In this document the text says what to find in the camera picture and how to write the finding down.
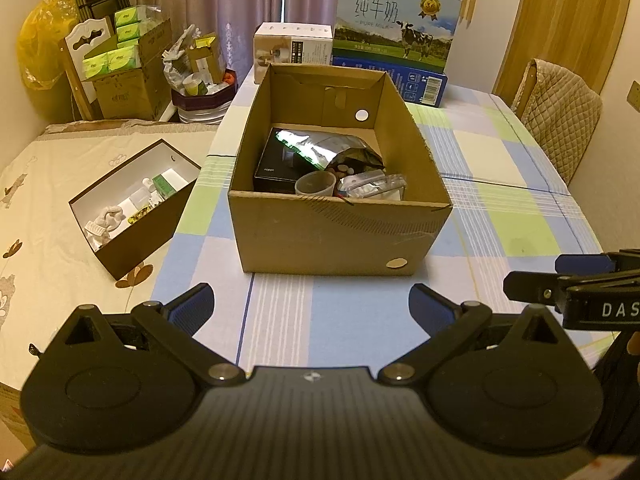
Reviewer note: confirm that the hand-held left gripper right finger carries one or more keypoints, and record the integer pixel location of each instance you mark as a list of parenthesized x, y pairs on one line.
[(431, 308)]

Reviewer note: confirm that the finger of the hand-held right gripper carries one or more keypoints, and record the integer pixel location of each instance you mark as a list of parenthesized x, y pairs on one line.
[(585, 263), (532, 286)]

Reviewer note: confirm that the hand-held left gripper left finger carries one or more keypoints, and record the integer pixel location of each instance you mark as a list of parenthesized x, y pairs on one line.
[(192, 306)]

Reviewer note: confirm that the brown cardboard box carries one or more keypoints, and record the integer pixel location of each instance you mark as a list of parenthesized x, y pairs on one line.
[(325, 235)]

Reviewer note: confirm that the clear plastic package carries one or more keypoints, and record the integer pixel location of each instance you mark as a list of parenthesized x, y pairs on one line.
[(372, 186)]

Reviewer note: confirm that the black product box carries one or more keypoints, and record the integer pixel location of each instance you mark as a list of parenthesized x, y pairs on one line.
[(270, 170)]

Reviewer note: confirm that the translucent plastic cup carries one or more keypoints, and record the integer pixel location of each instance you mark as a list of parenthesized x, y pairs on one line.
[(315, 185)]

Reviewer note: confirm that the silver foil bag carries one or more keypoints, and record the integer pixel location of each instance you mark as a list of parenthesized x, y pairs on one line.
[(340, 147)]

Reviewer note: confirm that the brown shoebox with white lining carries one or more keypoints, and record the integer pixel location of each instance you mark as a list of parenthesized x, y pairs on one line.
[(145, 240)]

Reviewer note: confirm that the checked tablecloth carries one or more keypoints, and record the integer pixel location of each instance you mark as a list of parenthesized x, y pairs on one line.
[(500, 200)]

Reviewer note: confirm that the small green box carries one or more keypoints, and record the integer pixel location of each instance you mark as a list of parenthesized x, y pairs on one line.
[(164, 186)]

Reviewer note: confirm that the quilted beige chair cover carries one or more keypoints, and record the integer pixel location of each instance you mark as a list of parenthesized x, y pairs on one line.
[(560, 115)]

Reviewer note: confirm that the floral bed sheet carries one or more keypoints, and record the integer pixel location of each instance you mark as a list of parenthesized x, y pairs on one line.
[(50, 170)]

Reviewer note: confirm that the dark red octagonal box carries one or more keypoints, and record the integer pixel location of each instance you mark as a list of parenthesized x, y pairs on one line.
[(205, 100)]

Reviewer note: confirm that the brown tissue carton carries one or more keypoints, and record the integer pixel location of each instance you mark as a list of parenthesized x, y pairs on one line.
[(135, 90)]

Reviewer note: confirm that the flat blue box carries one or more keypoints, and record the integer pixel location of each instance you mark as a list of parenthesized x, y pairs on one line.
[(425, 85)]

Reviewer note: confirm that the wooden door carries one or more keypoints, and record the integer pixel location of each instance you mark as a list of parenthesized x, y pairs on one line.
[(565, 25)]

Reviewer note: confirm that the clear plastic bag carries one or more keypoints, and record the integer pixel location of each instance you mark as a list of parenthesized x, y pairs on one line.
[(177, 62)]

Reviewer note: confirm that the small brown paper carton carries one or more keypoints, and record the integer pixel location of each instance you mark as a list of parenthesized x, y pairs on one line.
[(205, 55)]

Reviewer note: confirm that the rack with green packets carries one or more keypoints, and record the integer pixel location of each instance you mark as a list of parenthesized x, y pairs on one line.
[(117, 55)]

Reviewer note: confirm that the small white product box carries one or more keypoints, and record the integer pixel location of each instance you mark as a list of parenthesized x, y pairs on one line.
[(292, 50)]

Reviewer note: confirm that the white wooden chair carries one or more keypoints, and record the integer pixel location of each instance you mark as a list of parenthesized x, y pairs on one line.
[(85, 40)]

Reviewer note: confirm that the milk carton with cow print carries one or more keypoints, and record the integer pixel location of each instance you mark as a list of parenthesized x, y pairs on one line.
[(395, 20)]

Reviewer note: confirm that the yellow plastic bag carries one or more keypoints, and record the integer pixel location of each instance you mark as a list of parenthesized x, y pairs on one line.
[(45, 45)]

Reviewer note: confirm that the pink curtain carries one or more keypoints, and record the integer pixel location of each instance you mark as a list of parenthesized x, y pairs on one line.
[(240, 5)]

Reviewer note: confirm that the beige wall sockets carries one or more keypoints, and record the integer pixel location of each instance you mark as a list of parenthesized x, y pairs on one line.
[(636, 95)]

